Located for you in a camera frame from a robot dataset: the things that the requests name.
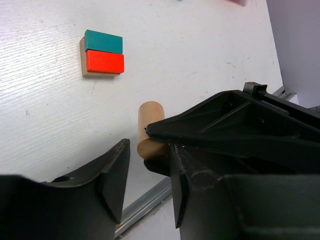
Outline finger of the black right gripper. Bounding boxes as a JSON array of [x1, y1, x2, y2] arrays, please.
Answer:
[[151, 82, 320, 160]]

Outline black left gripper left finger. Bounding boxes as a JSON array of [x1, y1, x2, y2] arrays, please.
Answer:
[[0, 139, 130, 240]]

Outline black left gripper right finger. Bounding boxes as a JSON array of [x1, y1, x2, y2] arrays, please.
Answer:
[[169, 145, 320, 240]]

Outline natural wood cylinder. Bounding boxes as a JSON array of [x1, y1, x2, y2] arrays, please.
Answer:
[[137, 101, 168, 160]]

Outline red wood block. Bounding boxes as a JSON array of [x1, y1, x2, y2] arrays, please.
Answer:
[[85, 50, 125, 74]]

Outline natural wood block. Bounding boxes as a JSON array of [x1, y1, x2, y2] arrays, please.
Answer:
[[79, 36, 119, 78]]

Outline teal wood block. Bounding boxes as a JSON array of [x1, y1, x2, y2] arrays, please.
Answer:
[[84, 29, 123, 54]]

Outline red plastic bin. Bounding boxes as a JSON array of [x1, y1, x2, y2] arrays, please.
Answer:
[[228, 0, 247, 7]]

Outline aluminium table edge rail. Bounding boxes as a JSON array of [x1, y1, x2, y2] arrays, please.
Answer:
[[113, 84, 297, 240]]

